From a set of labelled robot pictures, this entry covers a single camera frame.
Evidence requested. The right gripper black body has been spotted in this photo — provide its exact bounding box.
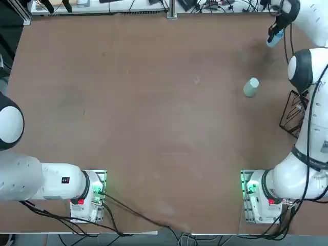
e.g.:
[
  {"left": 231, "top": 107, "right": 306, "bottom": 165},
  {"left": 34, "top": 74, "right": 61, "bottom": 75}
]
[{"left": 272, "top": 17, "right": 285, "bottom": 33}]

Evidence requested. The light blue plastic cup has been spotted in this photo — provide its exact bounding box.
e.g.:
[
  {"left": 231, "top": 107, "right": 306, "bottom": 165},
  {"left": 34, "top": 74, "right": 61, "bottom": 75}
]
[{"left": 265, "top": 28, "right": 284, "bottom": 49}]

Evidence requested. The pale green plastic cup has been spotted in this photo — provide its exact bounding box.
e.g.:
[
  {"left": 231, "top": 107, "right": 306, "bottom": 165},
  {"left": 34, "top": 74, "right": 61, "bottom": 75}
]
[{"left": 242, "top": 77, "right": 260, "bottom": 98}]

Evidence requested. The black power brick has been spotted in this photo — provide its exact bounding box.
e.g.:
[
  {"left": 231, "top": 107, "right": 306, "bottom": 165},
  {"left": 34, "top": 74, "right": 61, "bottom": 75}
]
[{"left": 176, "top": 0, "right": 197, "bottom": 13}]

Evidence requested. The aluminium corner profile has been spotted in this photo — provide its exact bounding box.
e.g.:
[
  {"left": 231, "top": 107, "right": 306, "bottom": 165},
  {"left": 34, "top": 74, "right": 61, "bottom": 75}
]
[{"left": 7, "top": 0, "right": 33, "bottom": 26}]

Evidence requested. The black wire cup rack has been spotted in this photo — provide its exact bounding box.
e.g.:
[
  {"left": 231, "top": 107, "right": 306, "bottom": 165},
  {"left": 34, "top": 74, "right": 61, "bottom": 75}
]
[{"left": 279, "top": 89, "right": 310, "bottom": 137}]

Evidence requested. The aluminium camera post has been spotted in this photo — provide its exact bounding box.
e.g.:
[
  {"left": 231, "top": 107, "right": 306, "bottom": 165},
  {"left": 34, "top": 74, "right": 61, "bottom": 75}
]
[{"left": 166, "top": 0, "right": 179, "bottom": 20}]

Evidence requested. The black table cable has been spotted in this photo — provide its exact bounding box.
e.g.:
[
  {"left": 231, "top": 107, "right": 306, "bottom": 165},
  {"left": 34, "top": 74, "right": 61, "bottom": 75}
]
[{"left": 102, "top": 192, "right": 192, "bottom": 234}]

